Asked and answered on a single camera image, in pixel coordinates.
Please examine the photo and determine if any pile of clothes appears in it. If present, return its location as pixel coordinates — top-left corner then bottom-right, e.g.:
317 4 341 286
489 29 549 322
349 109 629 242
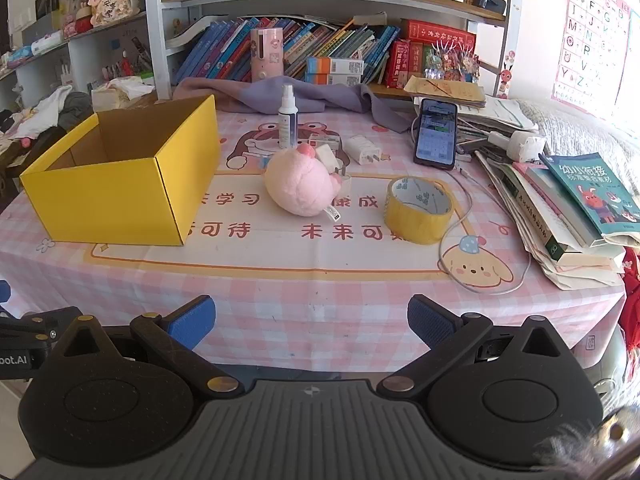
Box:
0 85 96 161

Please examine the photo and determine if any grey furry sleeve cuff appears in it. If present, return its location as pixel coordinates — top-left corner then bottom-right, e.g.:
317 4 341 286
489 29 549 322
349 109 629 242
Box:
532 405 640 468

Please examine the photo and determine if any white side shelf unit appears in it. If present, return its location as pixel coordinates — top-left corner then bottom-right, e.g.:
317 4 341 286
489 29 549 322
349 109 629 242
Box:
0 10 166 111

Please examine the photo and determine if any red boxed book set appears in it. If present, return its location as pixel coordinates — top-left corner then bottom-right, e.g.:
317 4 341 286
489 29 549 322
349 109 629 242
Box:
384 40 426 88

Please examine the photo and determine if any thick red dictionary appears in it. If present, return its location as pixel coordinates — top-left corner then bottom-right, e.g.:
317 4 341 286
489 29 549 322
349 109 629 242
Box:
402 19 477 51

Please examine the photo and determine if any red ant wall sticker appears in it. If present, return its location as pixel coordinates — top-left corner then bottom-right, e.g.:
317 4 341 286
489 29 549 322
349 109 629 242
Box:
495 50 517 98

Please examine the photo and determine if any white spray bottle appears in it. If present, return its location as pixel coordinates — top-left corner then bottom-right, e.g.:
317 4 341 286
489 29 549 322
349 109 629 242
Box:
277 84 299 150

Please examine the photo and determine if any purple cloth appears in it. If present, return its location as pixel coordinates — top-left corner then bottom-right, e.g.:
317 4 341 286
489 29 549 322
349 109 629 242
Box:
172 76 418 133

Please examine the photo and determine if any white bulky plug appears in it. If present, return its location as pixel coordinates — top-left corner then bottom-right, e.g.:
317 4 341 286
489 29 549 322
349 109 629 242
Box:
487 130 546 163

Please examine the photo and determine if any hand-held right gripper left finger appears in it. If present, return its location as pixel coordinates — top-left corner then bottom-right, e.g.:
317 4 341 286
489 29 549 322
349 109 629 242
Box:
47 294 247 397

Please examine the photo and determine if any red fabric item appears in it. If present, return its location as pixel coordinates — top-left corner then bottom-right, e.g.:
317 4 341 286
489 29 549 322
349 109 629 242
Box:
620 247 640 356

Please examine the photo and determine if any cream tissue pouch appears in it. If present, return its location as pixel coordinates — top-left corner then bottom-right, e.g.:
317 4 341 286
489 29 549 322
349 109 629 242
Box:
91 76 156 108

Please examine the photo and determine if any yellow cardboard box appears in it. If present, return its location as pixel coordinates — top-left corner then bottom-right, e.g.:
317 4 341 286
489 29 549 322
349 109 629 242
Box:
19 94 222 247

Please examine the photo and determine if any teal workbook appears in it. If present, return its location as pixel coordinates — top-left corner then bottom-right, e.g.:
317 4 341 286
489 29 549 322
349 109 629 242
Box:
539 152 640 248

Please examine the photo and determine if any pile of papers and workbooks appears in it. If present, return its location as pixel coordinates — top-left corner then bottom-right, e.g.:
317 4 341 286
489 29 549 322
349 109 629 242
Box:
450 95 541 153

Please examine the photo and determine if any pink plush toy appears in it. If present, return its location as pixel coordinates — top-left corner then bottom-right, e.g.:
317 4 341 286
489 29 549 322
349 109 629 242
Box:
263 142 346 218

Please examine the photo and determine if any brown kraft envelope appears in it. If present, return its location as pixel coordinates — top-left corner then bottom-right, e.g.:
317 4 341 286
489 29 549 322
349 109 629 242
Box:
404 76 487 108

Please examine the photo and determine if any bunch of colourful charms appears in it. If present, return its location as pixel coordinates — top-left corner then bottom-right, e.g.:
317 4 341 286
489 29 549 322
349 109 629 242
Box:
424 42 481 82

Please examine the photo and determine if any white wooden bookshelf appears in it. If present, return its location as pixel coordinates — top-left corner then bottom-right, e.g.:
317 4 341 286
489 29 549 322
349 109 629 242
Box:
144 0 526 101

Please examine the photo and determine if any thick cream book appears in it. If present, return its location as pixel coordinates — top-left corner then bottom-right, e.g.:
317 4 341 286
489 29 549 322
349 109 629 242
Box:
495 165 621 266

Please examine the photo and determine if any pink cartoon tumbler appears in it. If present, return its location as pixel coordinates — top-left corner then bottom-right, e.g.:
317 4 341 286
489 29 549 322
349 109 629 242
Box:
250 28 285 83

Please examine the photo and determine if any open white book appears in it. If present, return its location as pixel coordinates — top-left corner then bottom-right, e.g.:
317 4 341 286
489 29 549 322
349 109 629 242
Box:
167 14 221 53

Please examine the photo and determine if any white power adapter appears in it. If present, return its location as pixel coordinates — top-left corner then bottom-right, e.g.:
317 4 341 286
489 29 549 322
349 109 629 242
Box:
314 144 352 177

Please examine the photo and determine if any alphabet wall poster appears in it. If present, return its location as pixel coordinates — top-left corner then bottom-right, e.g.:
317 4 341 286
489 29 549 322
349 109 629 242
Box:
551 0 633 118

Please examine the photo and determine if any grey quilted blanket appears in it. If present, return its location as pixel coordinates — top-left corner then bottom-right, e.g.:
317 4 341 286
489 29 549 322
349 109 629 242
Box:
515 100 640 201

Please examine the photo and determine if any row of stationery items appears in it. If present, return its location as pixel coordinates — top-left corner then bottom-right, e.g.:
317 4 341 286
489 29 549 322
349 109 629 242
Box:
102 35 153 81

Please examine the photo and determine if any row of blue picture books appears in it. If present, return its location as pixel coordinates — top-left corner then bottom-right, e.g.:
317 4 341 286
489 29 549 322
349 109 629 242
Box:
172 17 401 85

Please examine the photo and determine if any white charging cable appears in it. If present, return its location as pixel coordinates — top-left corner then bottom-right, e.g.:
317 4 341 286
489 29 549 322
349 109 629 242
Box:
409 115 532 295

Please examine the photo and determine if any white charger plug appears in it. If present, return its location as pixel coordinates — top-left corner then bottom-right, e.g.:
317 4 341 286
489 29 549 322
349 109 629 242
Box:
343 135 383 166

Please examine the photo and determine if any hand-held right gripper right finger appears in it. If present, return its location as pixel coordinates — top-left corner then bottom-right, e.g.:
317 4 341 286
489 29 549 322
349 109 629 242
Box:
376 294 577 397

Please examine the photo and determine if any pile of loose worksheets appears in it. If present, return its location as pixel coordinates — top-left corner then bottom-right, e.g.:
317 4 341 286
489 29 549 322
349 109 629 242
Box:
475 150 627 291

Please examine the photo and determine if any small red white box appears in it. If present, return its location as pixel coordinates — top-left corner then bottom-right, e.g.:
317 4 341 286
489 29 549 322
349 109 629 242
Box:
307 132 342 150

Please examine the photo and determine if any pink paperback book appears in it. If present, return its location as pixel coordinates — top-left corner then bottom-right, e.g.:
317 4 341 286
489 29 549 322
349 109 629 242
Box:
512 161 601 248

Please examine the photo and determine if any yellow tape roll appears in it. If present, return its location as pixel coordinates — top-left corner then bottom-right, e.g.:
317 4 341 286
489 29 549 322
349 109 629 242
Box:
384 176 455 246

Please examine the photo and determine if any black smartphone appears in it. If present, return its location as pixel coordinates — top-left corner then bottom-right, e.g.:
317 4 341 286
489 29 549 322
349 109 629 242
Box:
413 98 459 170

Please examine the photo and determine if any white tissue pack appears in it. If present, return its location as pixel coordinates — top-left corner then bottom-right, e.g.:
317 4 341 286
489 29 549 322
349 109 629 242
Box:
30 30 66 56

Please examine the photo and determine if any orange blue white carton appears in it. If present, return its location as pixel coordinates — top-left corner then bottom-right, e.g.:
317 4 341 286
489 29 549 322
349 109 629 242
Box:
305 74 362 87
306 56 364 76

